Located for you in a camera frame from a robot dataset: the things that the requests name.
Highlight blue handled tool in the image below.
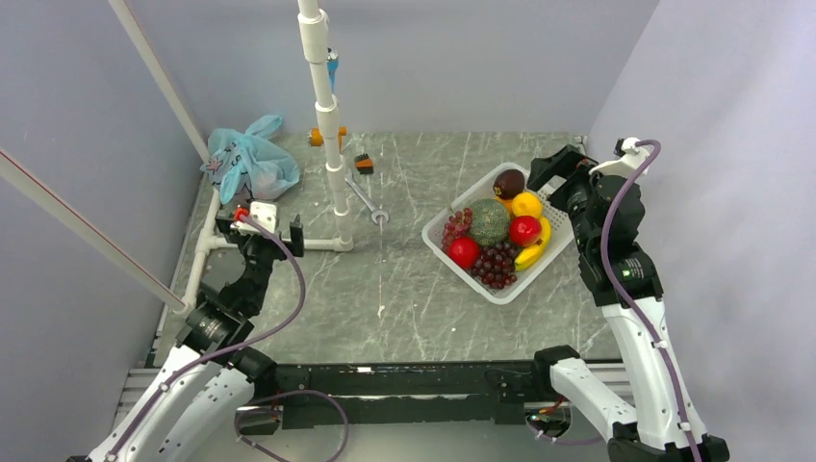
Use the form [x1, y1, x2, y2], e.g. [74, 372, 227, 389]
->
[326, 47, 339, 93]

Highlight silver wrench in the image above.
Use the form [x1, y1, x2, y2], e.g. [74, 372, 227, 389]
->
[345, 173, 390, 226]

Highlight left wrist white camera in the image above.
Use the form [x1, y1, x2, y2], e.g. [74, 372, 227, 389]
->
[230, 200, 278, 235]

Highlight orange black small brush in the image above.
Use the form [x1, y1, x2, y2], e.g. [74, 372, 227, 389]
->
[353, 153, 374, 175]

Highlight yellow fake lemon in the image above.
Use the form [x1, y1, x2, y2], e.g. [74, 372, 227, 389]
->
[511, 192, 544, 218]

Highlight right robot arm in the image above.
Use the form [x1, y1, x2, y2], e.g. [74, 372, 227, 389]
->
[527, 138, 730, 461]

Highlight red fake apple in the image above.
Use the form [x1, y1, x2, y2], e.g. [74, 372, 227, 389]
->
[446, 236, 480, 270]

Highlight red fake pomegranate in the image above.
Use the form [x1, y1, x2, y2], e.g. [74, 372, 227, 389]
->
[508, 216, 543, 247]

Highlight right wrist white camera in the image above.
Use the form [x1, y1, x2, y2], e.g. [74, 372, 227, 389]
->
[589, 137, 650, 178]

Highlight white pvc pipe frame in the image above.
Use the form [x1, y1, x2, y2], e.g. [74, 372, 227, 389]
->
[1, 1, 340, 316]

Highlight wrist white camera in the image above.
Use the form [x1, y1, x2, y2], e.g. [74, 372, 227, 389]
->
[230, 200, 278, 235]
[589, 137, 650, 178]

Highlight white plastic basket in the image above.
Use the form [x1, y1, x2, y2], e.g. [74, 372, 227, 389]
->
[421, 162, 574, 305]

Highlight fake orange in basket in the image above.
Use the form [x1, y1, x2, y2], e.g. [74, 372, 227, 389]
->
[494, 196, 513, 215]

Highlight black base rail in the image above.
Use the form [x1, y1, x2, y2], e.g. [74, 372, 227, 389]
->
[235, 360, 576, 436]

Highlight light red fake grapes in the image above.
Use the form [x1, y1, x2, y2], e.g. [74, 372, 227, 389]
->
[442, 208, 472, 251]

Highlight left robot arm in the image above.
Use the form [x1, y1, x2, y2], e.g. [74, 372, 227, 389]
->
[85, 209, 305, 461]

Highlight light blue plastic bag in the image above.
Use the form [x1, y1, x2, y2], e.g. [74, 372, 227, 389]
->
[200, 115, 301, 205]

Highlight yellow fake banana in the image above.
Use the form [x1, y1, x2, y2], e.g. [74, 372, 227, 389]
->
[515, 216, 552, 271]

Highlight dark red fake grapes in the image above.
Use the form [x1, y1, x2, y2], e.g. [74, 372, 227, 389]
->
[469, 242, 519, 291]

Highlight dark brown fake fruit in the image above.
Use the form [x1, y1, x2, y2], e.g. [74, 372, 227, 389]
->
[493, 168, 526, 200]

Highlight green fake melon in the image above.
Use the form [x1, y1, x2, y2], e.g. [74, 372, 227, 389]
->
[468, 198, 511, 246]

